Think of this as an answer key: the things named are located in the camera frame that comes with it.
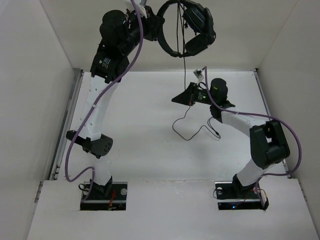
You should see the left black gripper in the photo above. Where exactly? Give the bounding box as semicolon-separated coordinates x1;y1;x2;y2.
120;4;166;55

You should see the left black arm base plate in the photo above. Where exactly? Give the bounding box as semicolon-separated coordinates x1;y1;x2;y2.
78;182;128;211

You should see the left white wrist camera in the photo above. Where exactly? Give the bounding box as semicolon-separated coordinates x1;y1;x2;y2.
124;0;148;18

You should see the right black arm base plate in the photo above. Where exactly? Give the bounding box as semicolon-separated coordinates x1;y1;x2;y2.
212;181;270;211

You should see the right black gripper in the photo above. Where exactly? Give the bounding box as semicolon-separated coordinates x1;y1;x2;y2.
171;82;216;106

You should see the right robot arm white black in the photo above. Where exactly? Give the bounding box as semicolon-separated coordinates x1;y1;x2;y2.
171;78;291;197

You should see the thin black headphone cable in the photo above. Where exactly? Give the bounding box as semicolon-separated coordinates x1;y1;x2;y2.
172;0;221;141

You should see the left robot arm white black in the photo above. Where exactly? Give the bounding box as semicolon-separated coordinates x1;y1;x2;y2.
64;5;165;199

